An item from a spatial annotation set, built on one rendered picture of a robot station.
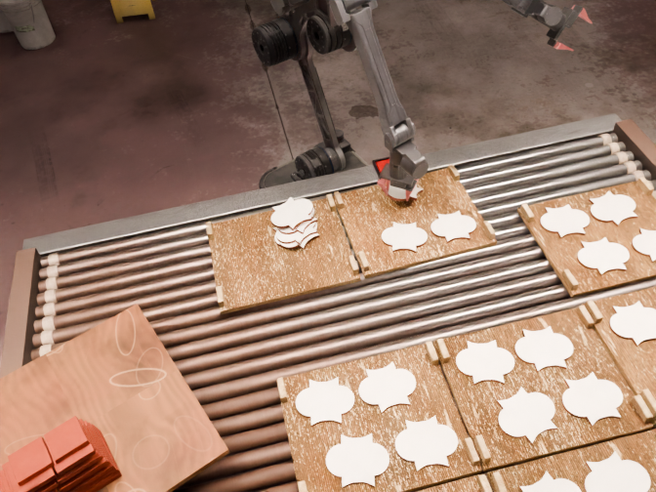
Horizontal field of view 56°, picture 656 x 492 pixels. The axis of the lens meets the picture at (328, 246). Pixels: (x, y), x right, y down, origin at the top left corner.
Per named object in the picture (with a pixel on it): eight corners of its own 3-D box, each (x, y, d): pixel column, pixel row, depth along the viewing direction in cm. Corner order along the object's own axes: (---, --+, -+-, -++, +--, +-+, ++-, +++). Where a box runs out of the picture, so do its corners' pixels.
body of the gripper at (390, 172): (410, 188, 183) (412, 170, 178) (378, 180, 186) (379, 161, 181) (418, 175, 187) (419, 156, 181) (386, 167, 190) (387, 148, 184)
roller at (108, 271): (44, 286, 192) (37, 276, 188) (624, 157, 211) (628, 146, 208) (43, 299, 189) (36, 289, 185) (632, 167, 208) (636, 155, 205)
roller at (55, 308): (42, 311, 185) (35, 302, 182) (640, 177, 205) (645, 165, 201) (40, 325, 182) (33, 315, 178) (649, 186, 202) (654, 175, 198)
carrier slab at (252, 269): (207, 227, 197) (206, 225, 196) (331, 200, 202) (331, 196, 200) (221, 314, 174) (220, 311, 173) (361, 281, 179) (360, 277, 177)
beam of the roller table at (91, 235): (30, 251, 205) (22, 238, 201) (610, 126, 226) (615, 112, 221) (28, 269, 199) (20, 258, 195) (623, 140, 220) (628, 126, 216)
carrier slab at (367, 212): (333, 198, 202) (332, 195, 201) (451, 170, 207) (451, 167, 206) (364, 278, 179) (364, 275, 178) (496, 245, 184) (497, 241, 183)
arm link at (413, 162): (408, 117, 174) (383, 131, 172) (433, 139, 168) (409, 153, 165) (408, 148, 184) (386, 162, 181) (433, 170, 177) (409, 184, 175)
